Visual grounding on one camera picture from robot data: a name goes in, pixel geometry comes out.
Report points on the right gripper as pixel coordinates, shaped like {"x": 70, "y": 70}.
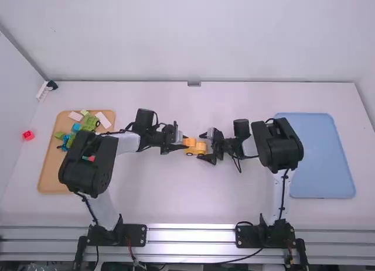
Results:
{"x": 219, "y": 148}

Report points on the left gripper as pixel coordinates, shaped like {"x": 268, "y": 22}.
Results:
{"x": 167, "y": 139}

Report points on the yellow toy car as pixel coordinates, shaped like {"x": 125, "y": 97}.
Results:
{"x": 201, "y": 149}

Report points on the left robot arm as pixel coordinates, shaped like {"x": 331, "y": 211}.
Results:
{"x": 88, "y": 171}

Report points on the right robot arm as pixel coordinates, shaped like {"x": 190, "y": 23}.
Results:
{"x": 278, "y": 148}

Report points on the long white toy brick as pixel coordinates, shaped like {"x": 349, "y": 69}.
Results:
{"x": 103, "y": 119}

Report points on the long red toy brick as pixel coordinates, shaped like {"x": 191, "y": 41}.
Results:
{"x": 92, "y": 159}

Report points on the silver rails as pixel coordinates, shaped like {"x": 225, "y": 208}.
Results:
{"x": 190, "y": 236}

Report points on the green wheeled toy brick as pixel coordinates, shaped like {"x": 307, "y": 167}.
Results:
{"x": 90, "y": 123}

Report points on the blue toy brick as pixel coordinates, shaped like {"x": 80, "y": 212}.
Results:
{"x": 77, "y": 128}
{"x": 62, "y": 145}
{"x": 85, "y": 158}

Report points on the pale green toy brick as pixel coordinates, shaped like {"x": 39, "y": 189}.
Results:
{"x": 84, "y": 113}

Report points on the blue mat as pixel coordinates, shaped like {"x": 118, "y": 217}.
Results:
{"x": 322, "y": 154}

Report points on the tan tray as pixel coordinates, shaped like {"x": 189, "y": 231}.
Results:
{"x": 48, "y": 171}

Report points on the small red toy brick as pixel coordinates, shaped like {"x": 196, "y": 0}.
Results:
{"x": 28, "y": 135}

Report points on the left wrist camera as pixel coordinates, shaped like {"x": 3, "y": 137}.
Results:
{"x": 176, "y": 138}

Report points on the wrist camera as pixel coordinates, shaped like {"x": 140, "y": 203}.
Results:
{"x": 211, "y": 133}
{"x": 176, "y": 138}

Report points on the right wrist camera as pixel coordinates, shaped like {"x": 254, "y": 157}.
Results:
{"x": 211, "y": 133}

